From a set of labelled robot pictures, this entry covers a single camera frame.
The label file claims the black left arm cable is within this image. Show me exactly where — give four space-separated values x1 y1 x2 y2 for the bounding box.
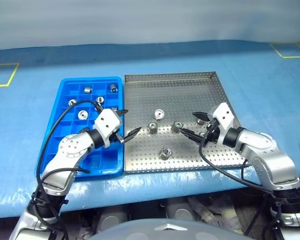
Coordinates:
35 99 103 240

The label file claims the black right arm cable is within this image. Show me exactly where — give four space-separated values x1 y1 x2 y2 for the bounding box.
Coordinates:
198 124 281 240

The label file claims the blue compartment tray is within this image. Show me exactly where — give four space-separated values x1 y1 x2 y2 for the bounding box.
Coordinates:
34 76 125 181

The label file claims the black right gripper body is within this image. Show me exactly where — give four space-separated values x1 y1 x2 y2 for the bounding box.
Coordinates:
205 119 222 145

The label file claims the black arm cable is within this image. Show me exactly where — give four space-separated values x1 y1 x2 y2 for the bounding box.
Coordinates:
198 124 281 240
35 99 103 240

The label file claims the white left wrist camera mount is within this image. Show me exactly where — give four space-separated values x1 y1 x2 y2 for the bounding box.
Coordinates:
92 108 123 148

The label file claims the grey robot torso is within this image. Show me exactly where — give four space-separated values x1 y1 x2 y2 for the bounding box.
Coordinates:
88 218 243 240

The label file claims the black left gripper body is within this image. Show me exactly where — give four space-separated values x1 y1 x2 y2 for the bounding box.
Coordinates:
109 129 125 145

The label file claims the perforated metal tray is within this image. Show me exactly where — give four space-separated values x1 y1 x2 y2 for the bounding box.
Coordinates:
123 71 250 175

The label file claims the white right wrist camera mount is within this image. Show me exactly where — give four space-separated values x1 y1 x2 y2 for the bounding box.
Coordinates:
211 101 235 137

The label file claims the crumpled grey cloth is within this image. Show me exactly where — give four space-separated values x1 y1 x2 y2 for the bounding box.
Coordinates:
187 194 243 235

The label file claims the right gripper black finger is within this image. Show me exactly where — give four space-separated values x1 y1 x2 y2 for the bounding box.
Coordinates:
191 111 211 122
180 128 208 145

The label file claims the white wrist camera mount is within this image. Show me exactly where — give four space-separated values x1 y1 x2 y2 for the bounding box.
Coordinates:
92 108 123 148
211 101 235 137

